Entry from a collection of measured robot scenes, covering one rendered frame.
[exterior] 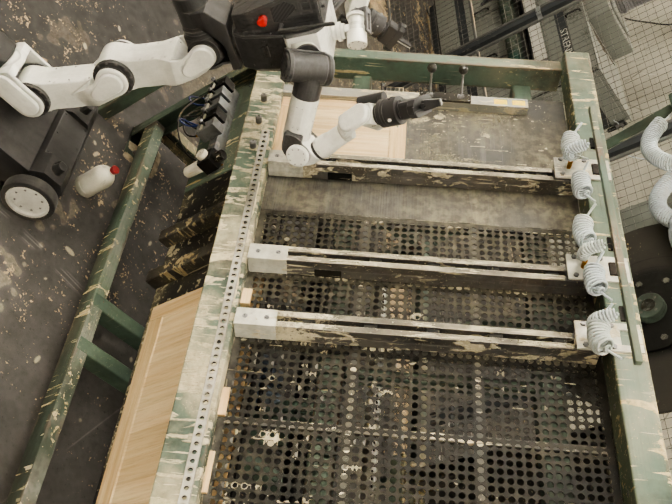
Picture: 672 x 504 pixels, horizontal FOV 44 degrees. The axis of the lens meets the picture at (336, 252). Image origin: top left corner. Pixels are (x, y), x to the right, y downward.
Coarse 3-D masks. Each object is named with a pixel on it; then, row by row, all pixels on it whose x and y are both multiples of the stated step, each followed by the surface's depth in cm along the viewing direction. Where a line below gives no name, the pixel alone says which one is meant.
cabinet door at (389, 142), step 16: (320, 112) 317; (336, 112) 317; (320, 128) 311; (368, 128) 311; (384, 128) 311; (400, 128) 311; (352, 144) 305; (368, 144) 305; (384, 144) 305; (400, 144) 305
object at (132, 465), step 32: (160, 320) 307; (192, 320) 295; (160, 352) 295; (160, 384) 283; (128, 416) 282; (160, 416) 272; (128, 448) 272; (160, 448) 261; (224, 448) 243; (128, 480) 261
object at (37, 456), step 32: (160, 128) 369; (192, 160) 392; (128, 192) 340; (192, 192) 360; (224, 192) 342; (128, 224) 331; (192, 224) 330; (320, 224) 363; (192, 256) 314; (96, 288) 305; (160, 288) 326; (192, 288) 312; (320, 288) 337; (96, 320) 300; (64, 352) 290; (64, 384) 278; (128, 384) 298; (64, 416) 274; (32, 448) 264; (32, 480) 256
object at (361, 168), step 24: (576, 144) 274; (288, 168) 292; (312, 168) 291; (336, 168) 290; (360, 168) 289; (384, 168) 288; (408, 168) 288; (432, 168) 288; (456, 168) 290; (480, 168) 289; (504, 168) 289; (528, 168) 289; (576, 168) 284; (528, 192) 290; (552, 192) 289
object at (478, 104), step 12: (288, 96) 322; (324, 96) 321; (336, 96) 320; (348, 96) 320; (408, 96) 320; (444, 108) 320; (456, 108) 320; (468, 108) 319; (480, 108) 319; (492, 108) 318; (504, 108) 318; (516, 108) 317
